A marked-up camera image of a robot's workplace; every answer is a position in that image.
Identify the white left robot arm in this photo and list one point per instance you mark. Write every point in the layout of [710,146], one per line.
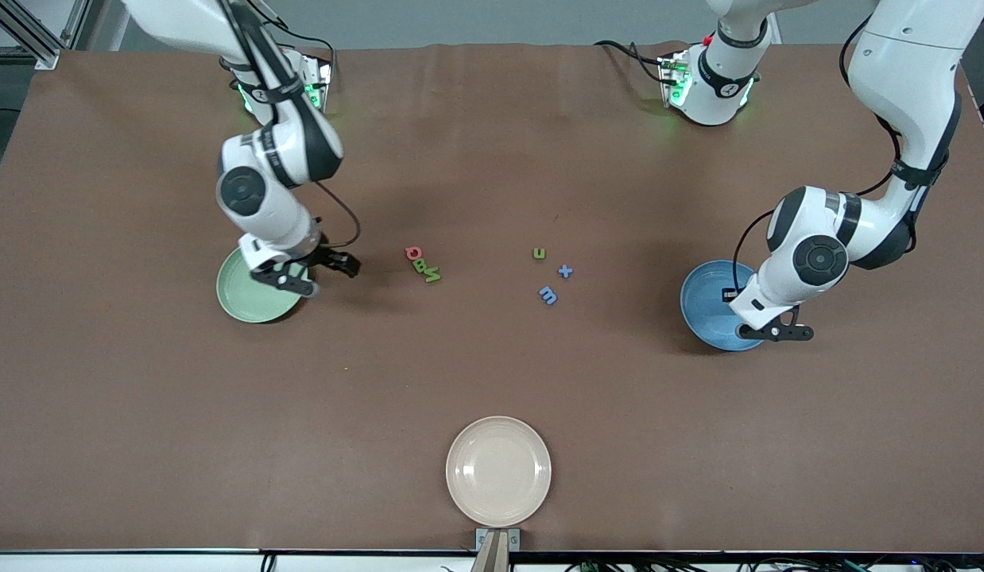
[905,63]

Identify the aluminium frame profile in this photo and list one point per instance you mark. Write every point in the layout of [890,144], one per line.
[15,56]

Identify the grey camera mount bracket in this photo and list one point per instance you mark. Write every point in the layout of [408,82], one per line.
[497,540]

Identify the blue letter m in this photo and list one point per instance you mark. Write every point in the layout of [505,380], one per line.
[548,295]

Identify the blue plate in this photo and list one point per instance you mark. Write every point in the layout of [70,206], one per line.
[703,310]

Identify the beige plate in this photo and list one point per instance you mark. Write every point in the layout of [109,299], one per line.
[498,472]

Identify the green letter B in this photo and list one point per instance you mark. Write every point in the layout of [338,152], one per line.
[420,266]

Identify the brown table cover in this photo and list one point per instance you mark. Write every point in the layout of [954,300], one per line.
[492,159]

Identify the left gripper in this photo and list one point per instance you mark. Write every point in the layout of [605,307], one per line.
[726,295]

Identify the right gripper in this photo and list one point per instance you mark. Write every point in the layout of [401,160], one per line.
[327,256]

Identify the green letter N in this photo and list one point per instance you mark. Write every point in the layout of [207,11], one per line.
[432,276]

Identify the light green plate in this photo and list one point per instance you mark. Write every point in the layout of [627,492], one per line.
[246,302]

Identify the red letter A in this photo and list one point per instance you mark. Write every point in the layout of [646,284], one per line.
[410,250]

